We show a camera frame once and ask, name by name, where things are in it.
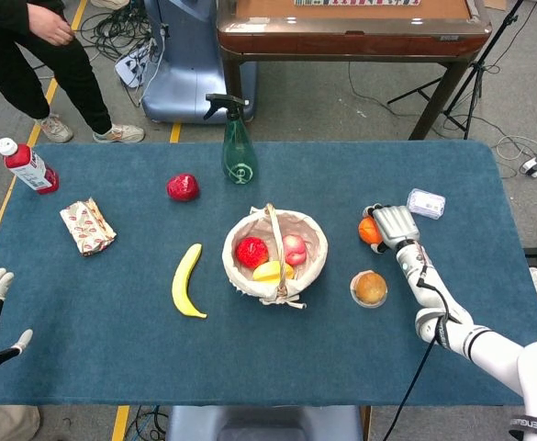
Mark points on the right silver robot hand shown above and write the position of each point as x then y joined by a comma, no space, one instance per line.
393,225

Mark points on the orange fruit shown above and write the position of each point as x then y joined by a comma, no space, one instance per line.
368,230

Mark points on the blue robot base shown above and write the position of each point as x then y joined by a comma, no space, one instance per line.
190,59

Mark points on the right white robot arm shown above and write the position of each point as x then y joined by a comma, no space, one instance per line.
474,331

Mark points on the woven basket with cloth lining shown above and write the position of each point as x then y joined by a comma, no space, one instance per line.
275,253

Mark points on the small clear plastic box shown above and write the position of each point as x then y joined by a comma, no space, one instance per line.
426,204

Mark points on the brown muffin in cup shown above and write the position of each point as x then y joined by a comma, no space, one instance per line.
369,288

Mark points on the pink peach toy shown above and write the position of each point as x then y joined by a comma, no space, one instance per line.
294,248

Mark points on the yellow lemon toy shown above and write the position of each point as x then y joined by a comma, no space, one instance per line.
270,272

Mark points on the red white snack packet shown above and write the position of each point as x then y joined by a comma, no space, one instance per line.
87,226

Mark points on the blue table cloth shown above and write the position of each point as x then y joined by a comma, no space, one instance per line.
259,275

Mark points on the red strawberry toy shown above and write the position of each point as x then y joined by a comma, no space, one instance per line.
251,252

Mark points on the red drink bottle white cap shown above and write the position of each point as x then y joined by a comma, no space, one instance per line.
28,167

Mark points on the green spray bottle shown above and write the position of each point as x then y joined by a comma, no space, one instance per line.
238,147

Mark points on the black tripod stand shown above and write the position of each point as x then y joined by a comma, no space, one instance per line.
477,69

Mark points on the brown mahjong table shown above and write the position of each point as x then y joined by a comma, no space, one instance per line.
355,41

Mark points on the yellow banana toy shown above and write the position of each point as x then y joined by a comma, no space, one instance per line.
186,283

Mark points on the red pomegranate toy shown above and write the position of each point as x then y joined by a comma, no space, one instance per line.
183,187

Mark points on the blue grey robot chest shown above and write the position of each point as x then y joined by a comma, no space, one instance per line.
263,422

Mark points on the person in black clothes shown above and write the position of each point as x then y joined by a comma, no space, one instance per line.
34,59

